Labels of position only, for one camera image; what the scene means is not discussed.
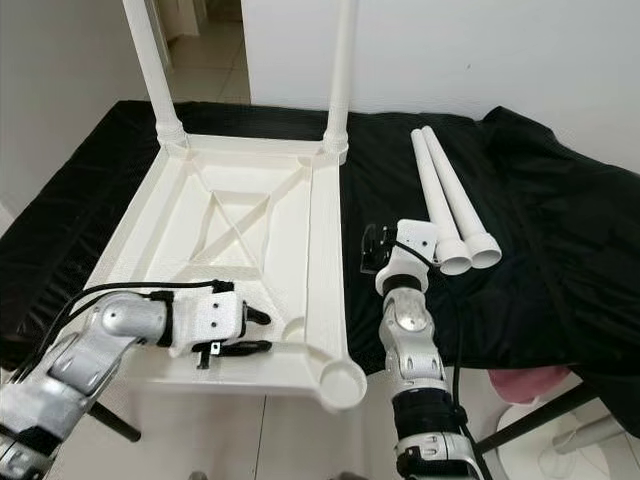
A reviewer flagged white plastic table top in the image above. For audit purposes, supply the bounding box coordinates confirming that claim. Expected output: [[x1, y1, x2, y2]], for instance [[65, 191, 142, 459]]
[[75, 132, 369, 413]]

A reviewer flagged white plastic table leg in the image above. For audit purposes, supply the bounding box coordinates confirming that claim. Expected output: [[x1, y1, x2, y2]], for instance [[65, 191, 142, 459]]
[[410, 130, 473, 278], [422, 125, 503, 269], [322, 0, 361, 161], [123, 0, 189, 149]]

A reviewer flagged black table cloth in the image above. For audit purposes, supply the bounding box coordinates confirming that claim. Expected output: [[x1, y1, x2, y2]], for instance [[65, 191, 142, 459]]
[[0, 100, 640, 406]]

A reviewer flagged pink cushion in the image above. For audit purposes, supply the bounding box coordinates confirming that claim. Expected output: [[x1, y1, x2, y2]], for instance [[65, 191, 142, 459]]
[[490, 365, 576, 401]]

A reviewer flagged white round floor base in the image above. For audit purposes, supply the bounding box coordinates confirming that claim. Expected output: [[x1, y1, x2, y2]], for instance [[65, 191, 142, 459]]
[[495, 400, 640, 480]]

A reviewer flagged white plastic pipe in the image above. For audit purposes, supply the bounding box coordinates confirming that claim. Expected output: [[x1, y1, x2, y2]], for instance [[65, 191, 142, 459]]
[[550, 415, 636, 451]]

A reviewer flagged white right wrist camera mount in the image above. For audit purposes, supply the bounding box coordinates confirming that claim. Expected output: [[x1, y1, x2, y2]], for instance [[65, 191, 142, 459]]
[[375, 218, 441, 296]]

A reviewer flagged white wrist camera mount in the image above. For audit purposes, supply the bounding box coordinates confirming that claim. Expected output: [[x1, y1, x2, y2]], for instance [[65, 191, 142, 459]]
[[375, 218, 441, 296], [165, 283, 246, 356]]

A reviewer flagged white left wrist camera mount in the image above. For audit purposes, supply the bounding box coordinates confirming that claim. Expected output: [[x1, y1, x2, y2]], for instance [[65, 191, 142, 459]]
[[165, 283, 246, 356]]

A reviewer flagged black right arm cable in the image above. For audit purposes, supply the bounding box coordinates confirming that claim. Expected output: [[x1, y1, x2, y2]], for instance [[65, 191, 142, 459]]
[[400, 235, 471, 421]]

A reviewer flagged white door frame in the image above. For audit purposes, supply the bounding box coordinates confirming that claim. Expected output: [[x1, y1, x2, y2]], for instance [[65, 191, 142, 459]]
[[160, 0, 196, 41]]

